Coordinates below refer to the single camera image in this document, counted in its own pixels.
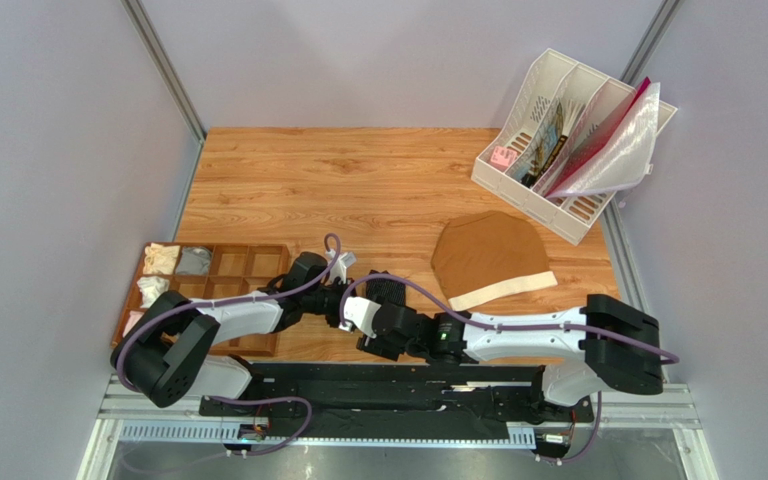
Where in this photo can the right aluminium corner post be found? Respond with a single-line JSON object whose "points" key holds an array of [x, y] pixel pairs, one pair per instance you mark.
{"points": [[650, 40]]}

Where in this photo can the wooden compartment tray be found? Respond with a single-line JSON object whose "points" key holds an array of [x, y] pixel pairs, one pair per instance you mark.
{"points": [[236, 269]]}

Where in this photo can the left aluminium corner post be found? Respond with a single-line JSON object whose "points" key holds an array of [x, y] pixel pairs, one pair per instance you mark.
{"points": [[150, 37]]}

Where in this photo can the clear bubble plastic folder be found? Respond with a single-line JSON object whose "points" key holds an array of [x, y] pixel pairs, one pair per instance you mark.
{"points": [[625, 160]]}

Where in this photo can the orange ribbed underwear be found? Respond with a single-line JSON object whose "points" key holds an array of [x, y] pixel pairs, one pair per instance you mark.
{"points": [[486, 256]]}

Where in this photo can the aluminium rail frame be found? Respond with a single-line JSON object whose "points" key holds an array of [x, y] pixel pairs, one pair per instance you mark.
{"points": [[672, 413]]}

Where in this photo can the illustrated booklet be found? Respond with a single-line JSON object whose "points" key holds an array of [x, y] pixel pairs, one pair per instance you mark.
{"points": [[553, 132]]}

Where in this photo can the white plastic file rack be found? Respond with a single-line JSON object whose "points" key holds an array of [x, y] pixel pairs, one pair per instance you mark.
{"points": [[551, 76]]}

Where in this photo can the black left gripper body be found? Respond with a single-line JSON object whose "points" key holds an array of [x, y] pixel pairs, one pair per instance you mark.
{"points": [[326, 300]]}

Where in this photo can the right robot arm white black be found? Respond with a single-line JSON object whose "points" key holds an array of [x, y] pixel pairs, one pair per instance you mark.
{"points": [[604, 345]]}

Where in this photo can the grey rolled underwear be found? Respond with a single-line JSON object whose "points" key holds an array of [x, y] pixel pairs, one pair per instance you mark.
{"points": [[195, 261]]}

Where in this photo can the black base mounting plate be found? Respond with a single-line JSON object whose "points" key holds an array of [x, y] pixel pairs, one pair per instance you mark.
{"points": [[391, 402]]}

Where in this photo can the aluminium corner post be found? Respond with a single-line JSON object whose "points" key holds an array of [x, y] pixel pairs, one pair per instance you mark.
{"points": [[650, 40], [150, 37]]}

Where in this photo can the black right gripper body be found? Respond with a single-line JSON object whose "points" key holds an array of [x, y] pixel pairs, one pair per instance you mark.
{"points": [[376, 339]]}

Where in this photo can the pink rolled underwear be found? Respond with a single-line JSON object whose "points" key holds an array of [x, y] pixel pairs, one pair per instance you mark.
{"points": [[132, 318]]}

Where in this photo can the cream rolled underwear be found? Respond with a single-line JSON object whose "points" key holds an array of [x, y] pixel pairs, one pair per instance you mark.
{"points": [[160, 259]]}

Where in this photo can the pink sticky note pad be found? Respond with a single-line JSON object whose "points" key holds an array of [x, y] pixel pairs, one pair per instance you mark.
{"points": [[502, 157]]}

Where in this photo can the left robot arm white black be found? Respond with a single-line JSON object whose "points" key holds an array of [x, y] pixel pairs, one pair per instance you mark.
{"points": [[167, 354]]}

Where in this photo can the red plastic folder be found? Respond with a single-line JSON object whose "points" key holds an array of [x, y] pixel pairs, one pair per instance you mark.
{"points": [[597, 136]]}

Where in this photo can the white rolled underwear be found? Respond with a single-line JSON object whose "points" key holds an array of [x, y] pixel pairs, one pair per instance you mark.
{"points": [[150, 288]]}

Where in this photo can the black striped underwear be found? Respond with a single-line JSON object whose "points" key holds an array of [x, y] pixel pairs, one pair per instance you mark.
{"points": [[383, 291]]}

